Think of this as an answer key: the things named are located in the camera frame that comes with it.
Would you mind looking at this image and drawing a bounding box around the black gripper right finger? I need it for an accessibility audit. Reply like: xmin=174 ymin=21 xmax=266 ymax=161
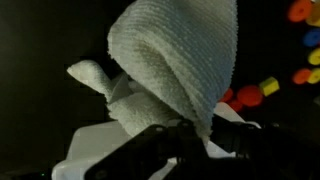
xmin=208 ymin=114 xmax=320 ymax=180

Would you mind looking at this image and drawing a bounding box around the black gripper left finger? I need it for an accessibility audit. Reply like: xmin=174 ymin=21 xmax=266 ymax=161
xmin=84 ymin=119 xmax=214 ymax=180

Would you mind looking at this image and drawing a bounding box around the red toy bead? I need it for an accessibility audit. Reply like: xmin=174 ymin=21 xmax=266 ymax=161
xmin=228 ymin=99 xmax=245 ymax=113
xmin=236 ymin=84 xmax=265 ymax=108
xmin=219 ymin=88 xmax=235 ymax=104

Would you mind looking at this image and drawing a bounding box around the yellow toy block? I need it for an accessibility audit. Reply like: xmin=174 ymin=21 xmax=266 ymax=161
xmin=259 ymin=76 xmax=281 ymax=98

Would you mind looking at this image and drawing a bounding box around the orange toy bead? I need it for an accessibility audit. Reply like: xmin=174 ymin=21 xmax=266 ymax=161
xmin=287 ymin=0 xmax=314 ymax=24
xmin=292 ymin=68 xmax=313 ymax=85

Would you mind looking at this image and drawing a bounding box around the yellow toy bead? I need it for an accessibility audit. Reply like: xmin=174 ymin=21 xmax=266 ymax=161
xmin=305 ymin=1 xmax=320 ymax=28
xmin=307 ymin=68 xmax=320 ymax=85
xmin=307 ymin=47 xmax=320 ymax=66

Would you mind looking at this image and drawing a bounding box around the white terry towel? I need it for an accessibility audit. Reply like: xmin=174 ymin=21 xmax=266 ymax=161
xmin=65 ymin=0 xmax=239 ymax=138

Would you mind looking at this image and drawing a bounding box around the blue toy bead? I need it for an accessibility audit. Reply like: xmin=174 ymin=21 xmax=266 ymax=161
xmin=302 ymin=28 xmax=320 ymax=48

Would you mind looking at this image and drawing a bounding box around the white plastic bin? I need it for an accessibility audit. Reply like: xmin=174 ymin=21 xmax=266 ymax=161
xmin=50 ymin=101 xmax=263 ymax=180

